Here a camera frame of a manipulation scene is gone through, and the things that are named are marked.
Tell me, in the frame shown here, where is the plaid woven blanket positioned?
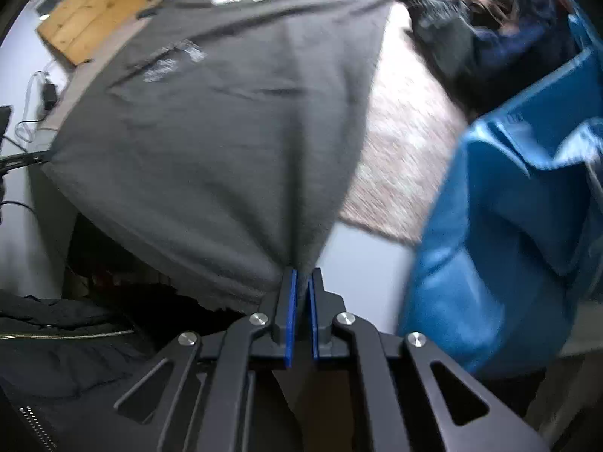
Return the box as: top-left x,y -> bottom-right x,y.
44,0 -> 473,246

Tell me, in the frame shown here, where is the black looped cable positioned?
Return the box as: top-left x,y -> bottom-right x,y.
13,70 -> 62,144

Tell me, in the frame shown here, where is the blue jacket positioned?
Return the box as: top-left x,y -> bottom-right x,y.
397,13 -> 603,378

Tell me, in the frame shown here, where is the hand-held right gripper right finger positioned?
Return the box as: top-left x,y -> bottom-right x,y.
306,267 -> 549,452

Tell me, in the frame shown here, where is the person's black zip jacket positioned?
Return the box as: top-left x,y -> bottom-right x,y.
0,291 -> 241,452

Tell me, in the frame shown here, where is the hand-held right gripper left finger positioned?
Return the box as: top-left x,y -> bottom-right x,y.
66,267 -> 300,452

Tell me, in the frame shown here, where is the grey daisy print hoodie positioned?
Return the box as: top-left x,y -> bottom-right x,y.
41,0 -> 412,315

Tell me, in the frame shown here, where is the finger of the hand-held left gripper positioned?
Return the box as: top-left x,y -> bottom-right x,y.
0,150 -> 52,175

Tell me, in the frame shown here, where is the pine plank panel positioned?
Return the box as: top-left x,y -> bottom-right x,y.
37,0 -> 150,67

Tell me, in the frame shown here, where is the black garment with yellow print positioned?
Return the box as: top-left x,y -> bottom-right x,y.
406,0 -> 478,81

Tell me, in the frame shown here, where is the navy garment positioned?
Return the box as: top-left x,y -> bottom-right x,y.
468,0 -> 582,114

